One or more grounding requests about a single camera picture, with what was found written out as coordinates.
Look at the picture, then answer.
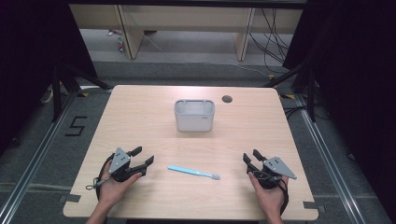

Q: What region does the dark curtain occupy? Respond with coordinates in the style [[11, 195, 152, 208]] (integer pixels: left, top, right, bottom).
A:
[[0, 0, 98, 157], [282, 0, 396, 217]]

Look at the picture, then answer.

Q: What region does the bundle of black cables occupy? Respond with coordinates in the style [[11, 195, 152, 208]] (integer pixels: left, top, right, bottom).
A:
[[248, 7, 294, 75]]

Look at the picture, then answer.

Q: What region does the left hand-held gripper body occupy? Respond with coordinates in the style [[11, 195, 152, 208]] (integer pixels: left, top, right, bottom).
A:
[[107, 147, 144, 183]]

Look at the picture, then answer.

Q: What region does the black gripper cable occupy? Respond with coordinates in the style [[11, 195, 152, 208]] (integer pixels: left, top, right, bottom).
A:
[[278, 178, 290, 217], [95, 152, 115, 201]]

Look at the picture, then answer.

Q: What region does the light wooden desk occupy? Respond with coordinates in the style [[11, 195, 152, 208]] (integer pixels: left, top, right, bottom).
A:
[[68, 3, 304, 62]]

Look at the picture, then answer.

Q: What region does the metal floor rail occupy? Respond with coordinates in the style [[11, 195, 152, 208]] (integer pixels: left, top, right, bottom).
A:
[[0, 90, 79, 224], [293, 92, 369, 224]]

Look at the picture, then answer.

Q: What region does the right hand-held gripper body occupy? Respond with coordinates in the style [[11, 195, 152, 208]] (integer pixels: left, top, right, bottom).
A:
[[252, 156, 298, 190]]

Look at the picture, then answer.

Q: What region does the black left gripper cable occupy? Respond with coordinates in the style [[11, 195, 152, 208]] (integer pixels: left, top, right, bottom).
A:
[[95, 152, 115, 201]]

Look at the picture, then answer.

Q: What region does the light blue toothbrush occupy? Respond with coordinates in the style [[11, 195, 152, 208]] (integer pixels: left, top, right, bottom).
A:
[[167, 164, 221, 181]]

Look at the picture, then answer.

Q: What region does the grey plastic holder box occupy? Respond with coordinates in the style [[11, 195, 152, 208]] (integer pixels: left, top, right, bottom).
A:
[[173, 98, 217, 133]]

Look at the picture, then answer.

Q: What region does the black floor cable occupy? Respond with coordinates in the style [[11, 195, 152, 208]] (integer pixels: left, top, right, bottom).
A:
[[282, 104, 331, 121]]

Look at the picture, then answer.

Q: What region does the person's right hand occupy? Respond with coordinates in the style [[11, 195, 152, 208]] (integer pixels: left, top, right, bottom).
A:
[[247, 172, 290, 217]]

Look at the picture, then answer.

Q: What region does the black metal stand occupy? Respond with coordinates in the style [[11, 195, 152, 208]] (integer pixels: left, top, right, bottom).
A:
[[50, 61, 114, 123], [262, 59, 319, 123]]

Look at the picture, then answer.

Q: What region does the black tape strip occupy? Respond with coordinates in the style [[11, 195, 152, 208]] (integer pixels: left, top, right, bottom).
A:
[[303, 201, 327, 214], [59, 193, 82, 203]]

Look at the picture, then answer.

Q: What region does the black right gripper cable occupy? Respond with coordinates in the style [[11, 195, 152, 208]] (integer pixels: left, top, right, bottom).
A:
[[278, 178, 290, 217]]

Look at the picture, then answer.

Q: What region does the person's left hand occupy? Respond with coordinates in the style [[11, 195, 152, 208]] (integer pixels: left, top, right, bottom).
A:
[[98, 161, 143, 208]]

